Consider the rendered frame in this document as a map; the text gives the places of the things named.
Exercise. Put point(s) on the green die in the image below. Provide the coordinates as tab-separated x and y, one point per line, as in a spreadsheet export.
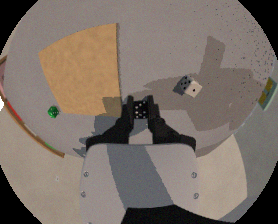
53	112

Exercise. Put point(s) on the tan mat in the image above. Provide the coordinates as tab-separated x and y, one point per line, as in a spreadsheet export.
82	71

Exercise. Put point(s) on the white die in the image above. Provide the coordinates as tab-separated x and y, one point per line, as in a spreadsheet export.
190	86

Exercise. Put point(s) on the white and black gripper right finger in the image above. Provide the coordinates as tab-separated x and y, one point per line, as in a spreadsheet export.
163	132

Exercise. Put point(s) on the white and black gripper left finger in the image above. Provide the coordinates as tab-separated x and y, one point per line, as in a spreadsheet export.
119	133

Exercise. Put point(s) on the black die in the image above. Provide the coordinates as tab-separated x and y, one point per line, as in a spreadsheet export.
140	110

